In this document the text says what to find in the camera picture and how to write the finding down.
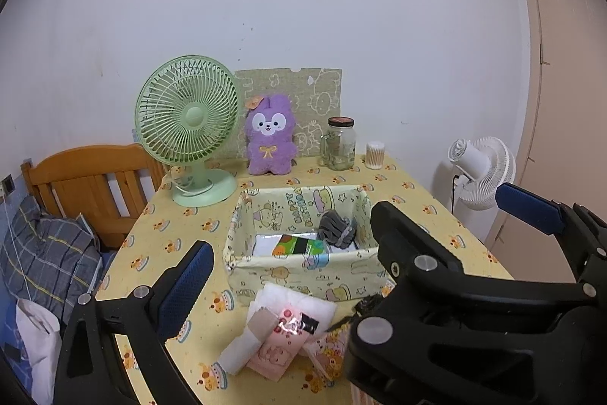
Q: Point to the beige door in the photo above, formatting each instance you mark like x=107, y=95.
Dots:
x=569, y=101

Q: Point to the cartoon printed fabric storage box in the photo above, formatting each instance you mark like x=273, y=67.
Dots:
x=284, y=279

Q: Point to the grey plaid pillow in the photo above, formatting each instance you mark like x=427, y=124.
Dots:
x=42, y=253

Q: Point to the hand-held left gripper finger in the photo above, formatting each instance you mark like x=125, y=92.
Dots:
x=187, y=286

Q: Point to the white paper roll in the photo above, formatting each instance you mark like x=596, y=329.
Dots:
x=237, y=353

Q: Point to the purple plush bunny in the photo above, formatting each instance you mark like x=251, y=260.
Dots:
x=270, y=149

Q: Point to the cotton swab container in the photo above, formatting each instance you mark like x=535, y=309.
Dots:
x=375, y=156

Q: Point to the dark wall socket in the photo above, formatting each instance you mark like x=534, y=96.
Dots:
x=7, y=185

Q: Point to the yellow cartoon printed pouch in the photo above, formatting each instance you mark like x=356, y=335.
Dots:
x=332, y=355

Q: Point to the yellow printed tablecloth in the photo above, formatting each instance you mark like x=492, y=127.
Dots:
x=166, y=234

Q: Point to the green desk fan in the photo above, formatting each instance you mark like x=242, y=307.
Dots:
x=194, y=118

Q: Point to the white cloth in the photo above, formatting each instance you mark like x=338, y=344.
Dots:
x=38, y=348

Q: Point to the colourful dotted packet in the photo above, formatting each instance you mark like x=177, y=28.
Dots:
x=294, y=246

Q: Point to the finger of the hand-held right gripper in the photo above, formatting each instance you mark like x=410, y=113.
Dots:
x=526, y=208
x=408, y=253

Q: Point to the pink printed packet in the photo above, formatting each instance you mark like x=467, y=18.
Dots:
x=277, y=355

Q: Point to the white standing fan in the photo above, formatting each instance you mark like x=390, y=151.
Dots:
x=493, y=177

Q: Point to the white tissue pack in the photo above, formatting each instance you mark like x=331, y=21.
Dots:
x=313, y=307

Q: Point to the green cartoon printed board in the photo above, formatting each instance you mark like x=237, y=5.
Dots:
x=322, y=101

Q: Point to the glass jar with dark lid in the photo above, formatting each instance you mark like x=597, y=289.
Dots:
x=339, y=149

